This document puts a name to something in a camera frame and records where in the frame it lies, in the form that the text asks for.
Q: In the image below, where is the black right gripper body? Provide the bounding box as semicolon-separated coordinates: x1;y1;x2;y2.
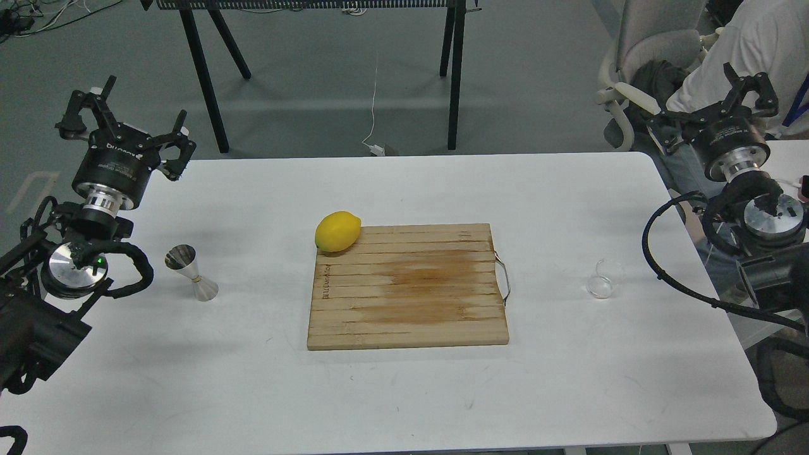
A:
690;109;770;183

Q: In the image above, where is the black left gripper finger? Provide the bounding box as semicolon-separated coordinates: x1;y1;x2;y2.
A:
131;110;196;182
55;75;125;141

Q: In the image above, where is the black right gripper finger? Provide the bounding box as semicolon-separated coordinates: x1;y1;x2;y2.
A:
722;61;779;119
645;111;715;155

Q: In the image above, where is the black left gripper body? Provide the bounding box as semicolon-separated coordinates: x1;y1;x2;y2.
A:
71;123;160;210

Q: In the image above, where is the steel double jigger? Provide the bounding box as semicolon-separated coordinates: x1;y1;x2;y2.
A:
164;244;219;301

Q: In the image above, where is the small clear glass cup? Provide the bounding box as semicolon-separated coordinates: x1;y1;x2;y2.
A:
586;257;625;300

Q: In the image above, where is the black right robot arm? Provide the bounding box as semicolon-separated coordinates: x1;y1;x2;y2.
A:
642;63;807;333

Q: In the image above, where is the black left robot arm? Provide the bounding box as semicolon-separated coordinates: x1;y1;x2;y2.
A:
1;76;197;395

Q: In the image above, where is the person in white shirt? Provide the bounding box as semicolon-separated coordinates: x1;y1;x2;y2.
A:
651;0;809;298

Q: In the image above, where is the grey office chair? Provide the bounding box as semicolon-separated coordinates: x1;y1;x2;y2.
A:
595;1;719;152

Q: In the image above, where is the yellow lemon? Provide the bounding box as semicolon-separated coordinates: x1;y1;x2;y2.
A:
314;211;362;253

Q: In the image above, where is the wooden cutting board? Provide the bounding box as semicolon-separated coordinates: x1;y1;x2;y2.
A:
307;224;509;351

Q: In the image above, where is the white charging cable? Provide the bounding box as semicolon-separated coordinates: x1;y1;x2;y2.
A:
362;51;386;157

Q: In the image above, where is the black metal frame table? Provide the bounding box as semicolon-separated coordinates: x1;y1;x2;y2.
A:
140;1;480;159

